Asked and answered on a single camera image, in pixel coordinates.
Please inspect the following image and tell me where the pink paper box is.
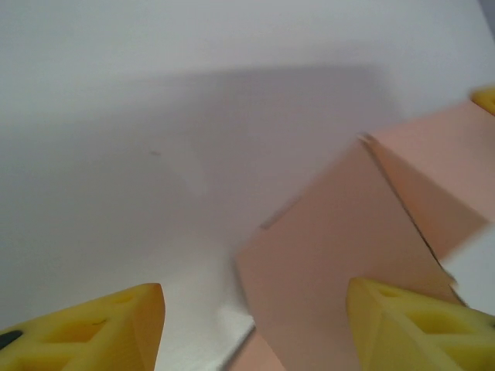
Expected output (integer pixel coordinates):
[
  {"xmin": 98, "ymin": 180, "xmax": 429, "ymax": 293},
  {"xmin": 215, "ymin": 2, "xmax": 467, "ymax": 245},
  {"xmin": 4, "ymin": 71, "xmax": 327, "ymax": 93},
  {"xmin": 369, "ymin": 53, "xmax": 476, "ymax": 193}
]
[{"xmin": 227, "ymin": 100, "xmax": 495, "ymax": 371}]

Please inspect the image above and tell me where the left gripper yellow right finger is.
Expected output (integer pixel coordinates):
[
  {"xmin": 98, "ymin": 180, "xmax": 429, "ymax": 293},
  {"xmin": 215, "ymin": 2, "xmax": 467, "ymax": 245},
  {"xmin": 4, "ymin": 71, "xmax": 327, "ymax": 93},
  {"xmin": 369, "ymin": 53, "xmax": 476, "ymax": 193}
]
[{"xmin": 345, "ymin": 277, "xmax": 495, "ymax": 371}]

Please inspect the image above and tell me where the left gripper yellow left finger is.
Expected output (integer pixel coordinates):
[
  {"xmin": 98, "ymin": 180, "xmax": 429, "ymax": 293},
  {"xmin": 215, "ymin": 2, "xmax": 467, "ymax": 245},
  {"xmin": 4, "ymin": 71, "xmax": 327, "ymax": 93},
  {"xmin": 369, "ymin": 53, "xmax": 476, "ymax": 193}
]
[{"xmin": 0, "ymin": 283, "xmax": 166, "ymax": 371}]

